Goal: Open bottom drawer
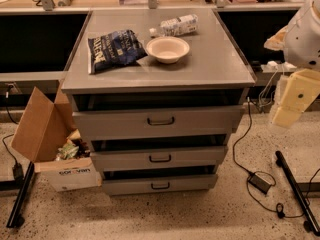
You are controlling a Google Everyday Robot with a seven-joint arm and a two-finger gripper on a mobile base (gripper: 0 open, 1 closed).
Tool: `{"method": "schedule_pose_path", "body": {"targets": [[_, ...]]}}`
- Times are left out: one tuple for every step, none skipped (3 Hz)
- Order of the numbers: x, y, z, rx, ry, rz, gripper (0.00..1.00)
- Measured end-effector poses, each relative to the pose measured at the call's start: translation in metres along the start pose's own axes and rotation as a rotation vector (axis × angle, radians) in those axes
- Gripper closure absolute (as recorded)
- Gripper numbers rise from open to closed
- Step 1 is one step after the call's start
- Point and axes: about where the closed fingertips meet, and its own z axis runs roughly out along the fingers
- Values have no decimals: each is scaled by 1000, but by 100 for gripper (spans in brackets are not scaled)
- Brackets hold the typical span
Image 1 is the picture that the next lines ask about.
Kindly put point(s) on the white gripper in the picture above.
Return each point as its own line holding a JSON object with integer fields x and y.
{"x": 304, "y": 39}

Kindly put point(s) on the grey bottom drawer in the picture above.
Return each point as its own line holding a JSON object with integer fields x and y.
{"x": 156, "y": 185}

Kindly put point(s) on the grey drawer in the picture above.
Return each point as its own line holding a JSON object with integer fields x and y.
{"x": 154, "y": 123}
{"x": 156, "y": 185}
{"x": 158, "y": 158}

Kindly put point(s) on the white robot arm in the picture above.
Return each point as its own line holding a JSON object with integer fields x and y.
{"x": 299, "y": 41}

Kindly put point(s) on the grey top drawer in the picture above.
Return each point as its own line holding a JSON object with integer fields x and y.
{"x": 154, "y": 123}

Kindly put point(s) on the grey middle drawer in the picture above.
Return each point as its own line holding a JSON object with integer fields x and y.
{"x": 158, "y": 158}

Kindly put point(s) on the grey drawer cabinet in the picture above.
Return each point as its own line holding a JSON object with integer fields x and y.
{"x": 213, "y": 74}

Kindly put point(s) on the white power strip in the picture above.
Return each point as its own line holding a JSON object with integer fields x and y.
{"x": 273, "y": 66}

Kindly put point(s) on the black power adapter right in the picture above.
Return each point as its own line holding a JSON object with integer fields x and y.
{"x": 259, "y": 183}

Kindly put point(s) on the black power adapter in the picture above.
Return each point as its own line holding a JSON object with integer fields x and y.
{"x": 259, "y": 183}
{"x": 18, "y": 171}

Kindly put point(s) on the black table foot right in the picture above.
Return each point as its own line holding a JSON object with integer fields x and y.
{"x": 311, "y": 222}

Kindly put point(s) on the black table foot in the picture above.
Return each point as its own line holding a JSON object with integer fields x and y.
{"x": 311, "y": 222}
{"x": 16, "y": 219}

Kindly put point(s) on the white paper bowl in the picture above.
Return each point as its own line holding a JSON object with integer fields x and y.
{"x": 167, "y": 50}

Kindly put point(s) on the plastic water bottle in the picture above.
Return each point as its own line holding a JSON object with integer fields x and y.
{"x": 176, "y": 26}

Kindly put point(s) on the blue chip bag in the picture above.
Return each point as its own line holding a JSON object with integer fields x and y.
{"x": 116, "y": 49}

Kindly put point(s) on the green snack packet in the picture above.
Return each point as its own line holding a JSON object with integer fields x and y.
{"x": 67, "y": 151}

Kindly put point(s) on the cardboard box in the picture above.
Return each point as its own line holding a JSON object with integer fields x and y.
{"x": 45, "y": 127}

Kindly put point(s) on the black power adapter left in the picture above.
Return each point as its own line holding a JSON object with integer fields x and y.
{"x": 18, "y": 171}

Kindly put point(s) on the black table foot left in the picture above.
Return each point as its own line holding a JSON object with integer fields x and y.
{"x": 16, "y": 219}

